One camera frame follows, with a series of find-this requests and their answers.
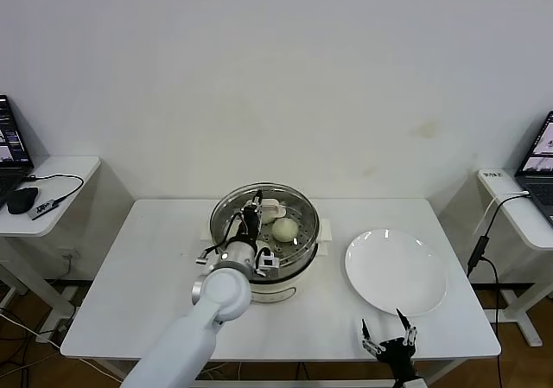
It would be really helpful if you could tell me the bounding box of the grey usb hub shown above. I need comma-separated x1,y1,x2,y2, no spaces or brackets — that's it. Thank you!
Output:
30,198,60,221

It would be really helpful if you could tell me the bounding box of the flat white cable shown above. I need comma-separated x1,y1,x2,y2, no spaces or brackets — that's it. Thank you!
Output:
473,192,532,237

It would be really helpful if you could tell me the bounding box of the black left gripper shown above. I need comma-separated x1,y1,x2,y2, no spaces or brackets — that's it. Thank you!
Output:
239,190,265,243

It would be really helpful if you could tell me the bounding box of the cream electric cooking pot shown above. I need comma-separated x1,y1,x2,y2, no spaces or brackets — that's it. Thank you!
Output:
200,217,334,305

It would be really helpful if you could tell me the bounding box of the round white plate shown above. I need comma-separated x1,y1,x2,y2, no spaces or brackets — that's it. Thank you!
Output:
344,229,448,317

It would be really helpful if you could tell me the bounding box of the black computer mouse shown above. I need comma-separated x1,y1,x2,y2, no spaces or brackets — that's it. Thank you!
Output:
7,186,41,215

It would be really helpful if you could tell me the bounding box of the black open laptop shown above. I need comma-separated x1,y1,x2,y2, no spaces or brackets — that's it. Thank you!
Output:
0,94,35,211

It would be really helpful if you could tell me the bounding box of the white side table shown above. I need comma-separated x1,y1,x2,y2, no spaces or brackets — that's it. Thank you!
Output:
0,155,104,320
477,169,553,348

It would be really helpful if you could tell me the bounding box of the white work table frame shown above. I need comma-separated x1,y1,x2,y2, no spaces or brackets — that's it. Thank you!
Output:
142,359,472,388

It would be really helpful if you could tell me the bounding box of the thin white floor cable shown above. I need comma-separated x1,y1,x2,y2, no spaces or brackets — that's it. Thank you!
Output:
198,361,243,380
0,308,66,350

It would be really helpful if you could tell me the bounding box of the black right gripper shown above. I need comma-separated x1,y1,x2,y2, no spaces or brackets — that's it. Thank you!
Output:
360,308,419,380

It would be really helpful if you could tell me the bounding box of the dark grey open laptop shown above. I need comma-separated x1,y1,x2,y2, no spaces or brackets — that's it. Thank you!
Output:
516,111,553,225

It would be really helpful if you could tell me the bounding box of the thin black usb cable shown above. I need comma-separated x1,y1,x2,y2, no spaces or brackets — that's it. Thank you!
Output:
26,173,86,204

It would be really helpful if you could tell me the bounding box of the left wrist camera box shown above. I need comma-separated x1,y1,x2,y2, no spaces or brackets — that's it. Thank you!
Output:
257,253,278,277

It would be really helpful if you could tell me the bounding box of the round glass pot lid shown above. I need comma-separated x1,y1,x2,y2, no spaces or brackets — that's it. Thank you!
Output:
210,183,321,272

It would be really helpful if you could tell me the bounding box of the stainless steel steamer basket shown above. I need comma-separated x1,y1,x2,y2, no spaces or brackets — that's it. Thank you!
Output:
210,184,321,279

